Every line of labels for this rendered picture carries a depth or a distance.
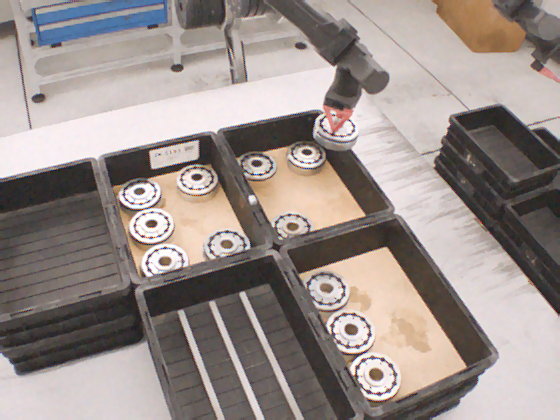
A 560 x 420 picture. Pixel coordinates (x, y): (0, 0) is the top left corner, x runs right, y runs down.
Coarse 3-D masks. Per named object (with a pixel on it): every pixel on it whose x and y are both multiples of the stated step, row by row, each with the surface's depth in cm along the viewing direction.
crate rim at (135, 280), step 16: (144, 144) 131; (160, 144) 131; (224, 160) 129; (112, 192) 119; (240, 192) 122; (112, 208) 116; (256, 224) 116; (272, 240) 113; (128, 256) 109; (224, 256) 109; (240, 256) 109; (128, 272) 105; (176, 272) 106
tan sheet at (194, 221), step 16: (160, 176) 138; (176, 176) 138; (176, 192) 134; (160, 208) 130; (176, 208) 130; (192, 208) 131; (208, 208) 131; (224, 208) 132; (128, 224) 126; (176, 224) 127; (192, 224) 127; (208, 224) 128; (224, 224) 128; (128, 240) 123; (176, 240) 124; (192, 240) 124; (192, 256) 121
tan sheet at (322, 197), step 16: (288, 176) 141; (304, 176) 141; (320, 176) 142; (336, 176) 142; (256, 192) 136; (272, 192) 136; (288, 192) 137; (304, 192) 137; (320, 192) 138; (336, 192) 138; (272, 208) 133; (288, 208) 133; (304, 208) 133; (320, 208) 134; (336, 208) 134; (352, 208) 135; (320, 224) 130
